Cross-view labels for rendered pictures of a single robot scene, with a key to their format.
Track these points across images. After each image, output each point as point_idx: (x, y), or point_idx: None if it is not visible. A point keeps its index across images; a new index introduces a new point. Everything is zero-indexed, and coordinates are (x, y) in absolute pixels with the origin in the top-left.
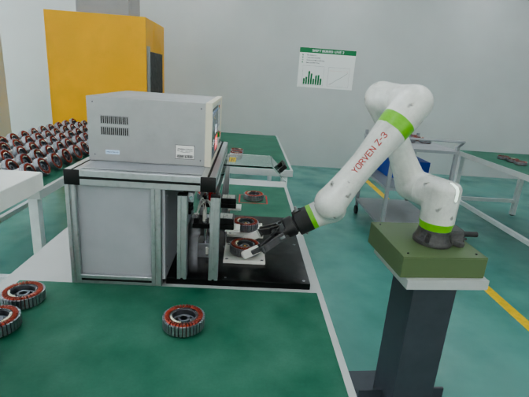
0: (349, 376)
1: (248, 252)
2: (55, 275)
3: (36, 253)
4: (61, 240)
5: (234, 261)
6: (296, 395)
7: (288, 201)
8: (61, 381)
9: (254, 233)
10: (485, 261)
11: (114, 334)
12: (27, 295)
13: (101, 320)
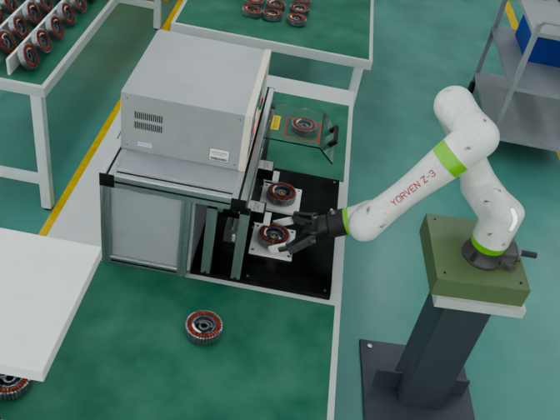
0: (334, 403)
1: (275, 248)
2: None
3: (62, 212)
4: (82, 192)
5: (260, 254)
6: (285, 415)
7: (347, 138)
8: (107, 375)
9: (287, 220)
10: (527, 292)
11: (144, 332)
12: None
13: (132, 315)
